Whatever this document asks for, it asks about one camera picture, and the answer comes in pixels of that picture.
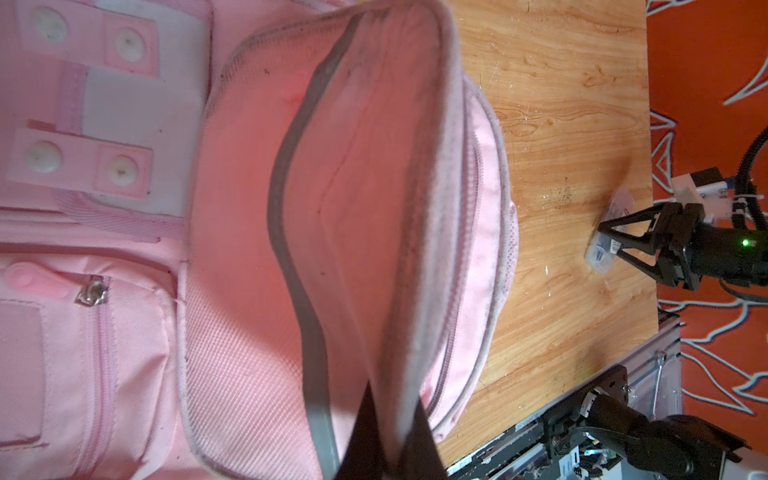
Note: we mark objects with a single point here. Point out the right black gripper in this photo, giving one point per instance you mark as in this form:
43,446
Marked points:
691,248

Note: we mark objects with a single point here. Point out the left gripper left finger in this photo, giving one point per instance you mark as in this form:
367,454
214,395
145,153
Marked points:
364,457

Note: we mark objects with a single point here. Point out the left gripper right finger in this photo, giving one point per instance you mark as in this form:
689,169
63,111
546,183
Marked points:
419,458

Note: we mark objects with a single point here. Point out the clear eraser box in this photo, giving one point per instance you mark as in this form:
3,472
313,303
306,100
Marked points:
602,250

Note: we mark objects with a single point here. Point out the pink student backpack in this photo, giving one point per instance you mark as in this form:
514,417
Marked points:
222,220

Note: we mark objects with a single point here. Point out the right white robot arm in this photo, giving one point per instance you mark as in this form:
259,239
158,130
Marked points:
681,446

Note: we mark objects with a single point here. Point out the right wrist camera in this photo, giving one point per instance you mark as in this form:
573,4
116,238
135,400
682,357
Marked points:
708,187

